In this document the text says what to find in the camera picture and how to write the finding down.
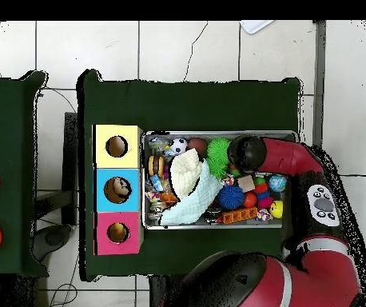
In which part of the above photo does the metal mesh bin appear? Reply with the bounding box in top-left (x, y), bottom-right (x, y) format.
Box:
top-left (141, 130), bottom-right (300, 230)

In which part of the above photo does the mint knitted cloth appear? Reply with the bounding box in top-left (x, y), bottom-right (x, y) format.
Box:
top-left (159, 159), bottom-right (224, 226)

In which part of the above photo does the white tray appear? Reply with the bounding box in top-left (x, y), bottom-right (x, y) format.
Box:
top-left (240, 20), bottom-right (274, 35)

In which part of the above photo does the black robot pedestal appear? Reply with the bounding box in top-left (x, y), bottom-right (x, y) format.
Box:
top-left (149, 273), bottom-right (187, 307)

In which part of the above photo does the cream knitted cloth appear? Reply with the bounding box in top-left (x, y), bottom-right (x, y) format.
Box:
top-left (169, 148), bottom-right (203, 197)

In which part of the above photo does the green spiky rubber ball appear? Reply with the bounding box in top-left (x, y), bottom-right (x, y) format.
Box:
top-left (205, 157), bottom-right (230, 179)
top-left (206, 137), bottom-right (232, 164)

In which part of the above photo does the wooden toy burger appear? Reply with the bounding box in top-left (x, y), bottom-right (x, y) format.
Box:
top-left (147, 154), bottom-right (166, 178)

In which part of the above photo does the blue spiky rubber ball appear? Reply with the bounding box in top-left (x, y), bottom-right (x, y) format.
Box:
top-left (217, 185), bottom-right (245, 210)

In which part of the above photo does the dark grey rounded object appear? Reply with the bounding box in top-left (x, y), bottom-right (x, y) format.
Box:
top-left (32, 223), bottom-right (74, 261)

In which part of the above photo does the dark green side table cloth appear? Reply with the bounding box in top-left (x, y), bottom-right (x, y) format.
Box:
top-left (0, 70), bottom-right (50, 278)

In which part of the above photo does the blue globe ball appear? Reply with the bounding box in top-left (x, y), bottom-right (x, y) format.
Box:
top-left (268, 174), bottom-right (288, 193)

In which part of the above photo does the wooden box with three holes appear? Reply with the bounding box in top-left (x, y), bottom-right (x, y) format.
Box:
top-left (93, 123), bottom-right (145, 256)

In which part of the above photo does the brown toy football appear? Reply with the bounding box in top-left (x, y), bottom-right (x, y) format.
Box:
top-left (187, 137), bottom-right (209, 157)

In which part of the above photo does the small soccer ball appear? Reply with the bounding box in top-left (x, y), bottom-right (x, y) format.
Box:
top-left (169, 137), bottom-right (189, 155)

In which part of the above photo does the yellow smiley ball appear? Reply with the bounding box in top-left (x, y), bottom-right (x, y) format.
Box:
top-left (269, 200), bottom-right (284, 219)

